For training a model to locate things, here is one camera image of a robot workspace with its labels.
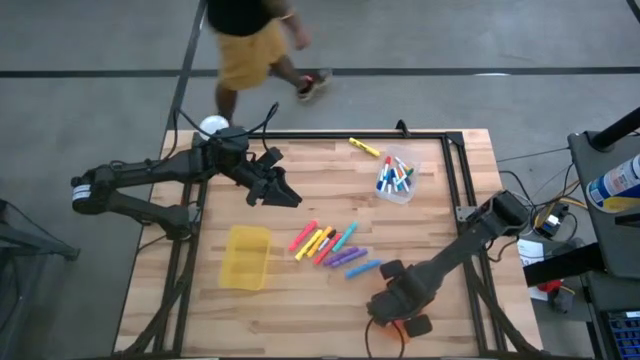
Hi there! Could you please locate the white bulb lamp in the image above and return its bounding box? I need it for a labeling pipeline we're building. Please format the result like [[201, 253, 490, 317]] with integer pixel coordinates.
[[198, 114, 231, 139]]

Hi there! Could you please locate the yellow cable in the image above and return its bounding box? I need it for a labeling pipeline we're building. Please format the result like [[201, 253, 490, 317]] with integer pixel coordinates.
[[559, 196, 590, 211]]

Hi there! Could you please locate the clear plastic bin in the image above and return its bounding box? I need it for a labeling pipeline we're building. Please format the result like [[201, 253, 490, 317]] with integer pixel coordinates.
[[374, 145, 421, 205]]

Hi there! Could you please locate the black bar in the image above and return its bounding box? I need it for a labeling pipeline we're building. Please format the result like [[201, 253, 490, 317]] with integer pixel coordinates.
[[522, 242, 607, 289]]

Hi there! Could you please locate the yellow highlighter with black print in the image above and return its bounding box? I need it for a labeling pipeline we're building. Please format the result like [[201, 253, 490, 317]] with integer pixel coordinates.
[[348, 136, 382, 158]]

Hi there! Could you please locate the orange-yellow highlighter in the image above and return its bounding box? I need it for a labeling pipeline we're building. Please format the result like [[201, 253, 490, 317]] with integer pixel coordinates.
[[305, 225, 334, 259]]

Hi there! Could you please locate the yellow plastic bin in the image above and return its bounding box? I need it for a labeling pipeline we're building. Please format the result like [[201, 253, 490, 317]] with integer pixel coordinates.
[[218, 224, 273, 291]]

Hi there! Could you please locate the black folding table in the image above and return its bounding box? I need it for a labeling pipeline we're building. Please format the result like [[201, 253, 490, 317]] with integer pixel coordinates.
[[0, 198, 81, 360]]

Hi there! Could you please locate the black keyboard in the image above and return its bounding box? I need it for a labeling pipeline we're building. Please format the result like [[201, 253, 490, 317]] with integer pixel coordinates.
[[606, 309, 640, 360]]

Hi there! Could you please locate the black side table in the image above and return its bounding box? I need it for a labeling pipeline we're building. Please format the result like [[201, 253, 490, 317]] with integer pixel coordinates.
[[567, 130, 640, 281]]

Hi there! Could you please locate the teal highlighter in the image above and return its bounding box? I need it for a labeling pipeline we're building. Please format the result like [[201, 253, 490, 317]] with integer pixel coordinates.
[[331, 221, 359, 254]]

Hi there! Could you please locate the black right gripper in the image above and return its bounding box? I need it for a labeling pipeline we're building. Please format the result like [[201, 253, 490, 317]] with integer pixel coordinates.
[[366, 258, 439, 339]]

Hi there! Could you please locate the person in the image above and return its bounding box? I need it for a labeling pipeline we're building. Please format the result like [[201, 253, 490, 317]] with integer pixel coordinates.
[[205, 0, 334, 127]]

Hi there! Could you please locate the white paper sheet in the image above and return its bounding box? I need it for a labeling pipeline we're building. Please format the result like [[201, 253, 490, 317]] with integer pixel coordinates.
[[517, 238, 545, 267]]

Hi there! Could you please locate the plain yellow highlighter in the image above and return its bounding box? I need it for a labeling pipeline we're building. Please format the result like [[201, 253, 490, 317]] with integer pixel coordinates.
[[293, 228, 325, 262]]

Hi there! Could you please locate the black left camera cable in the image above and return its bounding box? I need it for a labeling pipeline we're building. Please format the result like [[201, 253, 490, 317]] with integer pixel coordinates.
[[172, 102, 281, 151]]

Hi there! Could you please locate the red highlighter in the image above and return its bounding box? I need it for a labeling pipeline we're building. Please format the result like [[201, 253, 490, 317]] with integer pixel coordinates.
[[312, 232, 344, 266]]

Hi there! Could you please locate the black right camera cable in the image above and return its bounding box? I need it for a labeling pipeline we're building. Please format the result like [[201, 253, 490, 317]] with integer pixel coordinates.
[[363, 315, 407, 360]]

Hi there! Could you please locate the small power supply box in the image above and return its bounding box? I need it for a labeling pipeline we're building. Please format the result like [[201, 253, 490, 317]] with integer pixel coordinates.
[[533, 209, 570, 240]]

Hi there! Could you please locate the purple highlighter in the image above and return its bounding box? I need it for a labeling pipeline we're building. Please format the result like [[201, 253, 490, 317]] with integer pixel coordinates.
[[322, 245, 360, 268], [329, 247, 370, 270]]

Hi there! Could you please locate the black camera cable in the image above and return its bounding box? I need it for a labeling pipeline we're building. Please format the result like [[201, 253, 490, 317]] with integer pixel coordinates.
[[363, 315, 407, 360], [172, 102, 281, 151]]

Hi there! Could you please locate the pink highlighter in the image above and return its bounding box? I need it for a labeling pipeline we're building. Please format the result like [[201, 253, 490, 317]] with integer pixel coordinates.
[[287, 219, 320, 253]]

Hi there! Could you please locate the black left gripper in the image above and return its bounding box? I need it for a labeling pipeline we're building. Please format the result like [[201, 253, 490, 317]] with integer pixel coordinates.
[[233, 163, 304, 208]]

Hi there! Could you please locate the black-capped thin marker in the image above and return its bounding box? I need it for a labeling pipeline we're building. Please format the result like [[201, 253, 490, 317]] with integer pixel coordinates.
[[317, 229, 338, 252]]

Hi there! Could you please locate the blue highlighter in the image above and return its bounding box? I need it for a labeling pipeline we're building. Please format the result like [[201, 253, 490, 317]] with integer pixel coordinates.
[[343, 258, 384, 280]]

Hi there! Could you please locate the white wipes canister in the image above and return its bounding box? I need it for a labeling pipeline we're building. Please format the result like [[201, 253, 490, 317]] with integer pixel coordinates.
[[585, 153, 640, 215]]

